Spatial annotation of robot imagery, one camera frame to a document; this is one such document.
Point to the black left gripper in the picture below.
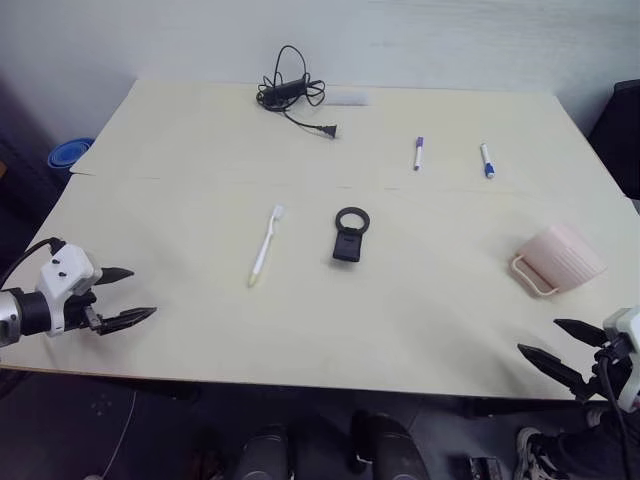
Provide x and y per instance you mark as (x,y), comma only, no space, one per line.
(80,311)

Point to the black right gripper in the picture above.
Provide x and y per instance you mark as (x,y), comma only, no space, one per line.
(607,380)

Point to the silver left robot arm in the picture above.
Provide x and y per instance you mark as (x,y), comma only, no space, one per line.
(11,316)

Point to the white and black sneaker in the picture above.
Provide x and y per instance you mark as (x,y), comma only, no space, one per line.
(535,452)

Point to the white toothbrush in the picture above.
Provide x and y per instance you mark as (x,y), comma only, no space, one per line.
(265,246)

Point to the blue plastic bowl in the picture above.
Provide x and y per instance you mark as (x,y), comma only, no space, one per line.
(67,152)

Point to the white marker with blue cap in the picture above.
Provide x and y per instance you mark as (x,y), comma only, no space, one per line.
(487,162)

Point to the dark rounded shape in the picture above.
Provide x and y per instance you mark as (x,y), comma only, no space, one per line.
(262,455)

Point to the black chair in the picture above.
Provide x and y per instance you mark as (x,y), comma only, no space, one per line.
(617,135)

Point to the white marker with purple cap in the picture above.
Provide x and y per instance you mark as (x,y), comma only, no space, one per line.
(418,154)

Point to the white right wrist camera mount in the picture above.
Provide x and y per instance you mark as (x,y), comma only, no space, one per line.
(622,322)

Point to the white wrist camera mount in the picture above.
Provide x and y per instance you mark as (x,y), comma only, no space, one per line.
(622,322)
(62,270)

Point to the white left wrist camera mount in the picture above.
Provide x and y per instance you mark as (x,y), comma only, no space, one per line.
(62,270)

